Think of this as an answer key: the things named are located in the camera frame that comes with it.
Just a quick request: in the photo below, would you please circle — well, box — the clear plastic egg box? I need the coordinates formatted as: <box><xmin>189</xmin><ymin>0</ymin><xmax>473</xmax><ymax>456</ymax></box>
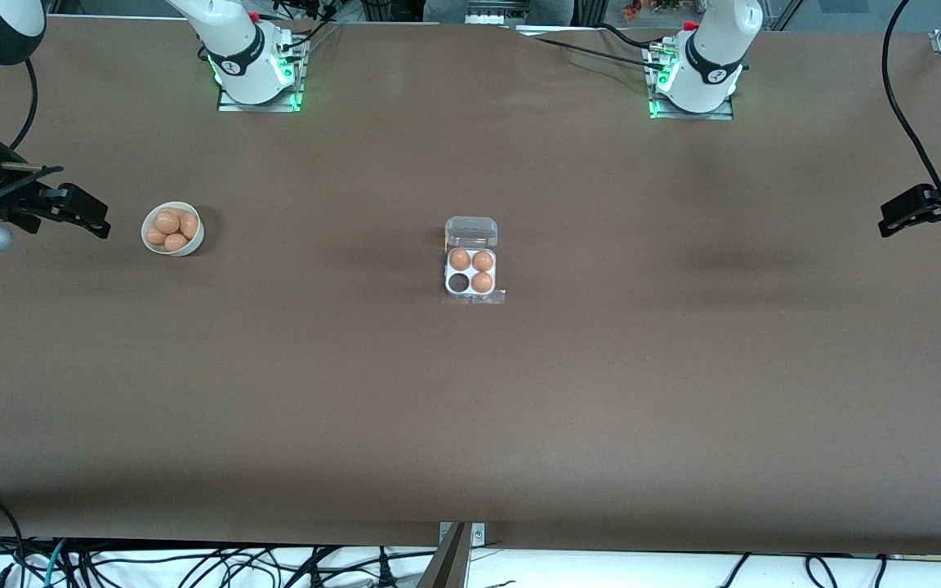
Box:
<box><xmin>443</xmin><ymin>216</ymin><xmax>507</xmax><ymax>307</ymax></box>

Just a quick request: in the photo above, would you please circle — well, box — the small white bowl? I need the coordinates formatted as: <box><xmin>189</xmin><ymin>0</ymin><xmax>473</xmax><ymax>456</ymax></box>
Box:
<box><xmin>141</xmin><ymin>201</ymin><xmax>205</xmax><ymax>258</ymax></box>

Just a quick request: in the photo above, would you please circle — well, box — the brown table cover mat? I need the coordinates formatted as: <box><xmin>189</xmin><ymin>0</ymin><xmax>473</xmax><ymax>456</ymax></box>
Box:
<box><xmin>0</xmin><ymin>16</ymin><xmax>941</xmax><ymax>558</ymax></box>

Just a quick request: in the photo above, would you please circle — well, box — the dark metal bar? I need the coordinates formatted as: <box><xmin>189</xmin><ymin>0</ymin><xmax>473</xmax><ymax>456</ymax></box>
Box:
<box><xmin>417</xmin><ymin>523</ymin><xmax>471</xmax><ymax>588</ymax></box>

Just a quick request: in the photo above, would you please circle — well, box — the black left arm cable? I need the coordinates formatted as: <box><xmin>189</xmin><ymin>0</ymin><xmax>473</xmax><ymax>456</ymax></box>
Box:
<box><xmin>881</xmin><ymin>0</ymin><xmax>941</xmax><ymax>193</ymax></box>

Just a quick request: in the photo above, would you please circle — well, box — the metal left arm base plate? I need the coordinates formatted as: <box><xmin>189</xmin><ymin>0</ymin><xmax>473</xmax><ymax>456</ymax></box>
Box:
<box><xmin>649</xmin><ymin>45</ymin><xmax>735</xmax><ymax>121</ymax></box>

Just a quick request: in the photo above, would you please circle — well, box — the black base cable bundle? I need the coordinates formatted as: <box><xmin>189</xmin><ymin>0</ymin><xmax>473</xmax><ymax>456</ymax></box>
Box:
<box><xmin>270</xmin><ymin>0</ymin><xmax>341</xmax><ymax>66</ymax></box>

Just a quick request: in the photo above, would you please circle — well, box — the short black table cable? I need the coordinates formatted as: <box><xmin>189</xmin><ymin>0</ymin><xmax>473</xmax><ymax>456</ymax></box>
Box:
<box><xmin>597</xmin><ymin>22</ymin><xmax>663</xmax><ymax>51</ymax></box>

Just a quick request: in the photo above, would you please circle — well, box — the teal cable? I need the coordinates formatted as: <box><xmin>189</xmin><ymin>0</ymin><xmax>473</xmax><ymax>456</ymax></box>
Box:
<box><xmin>46</xmin><ymin>539</ymin><xmax>71</xmax><ymax>588</ymax></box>

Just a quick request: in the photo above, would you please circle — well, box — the long black table cable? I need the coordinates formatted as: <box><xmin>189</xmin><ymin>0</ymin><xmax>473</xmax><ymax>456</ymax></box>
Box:
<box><xmin>520</xmin><ymin>33</ymin><xmax>671</xmax><ymax>73</ymax></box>

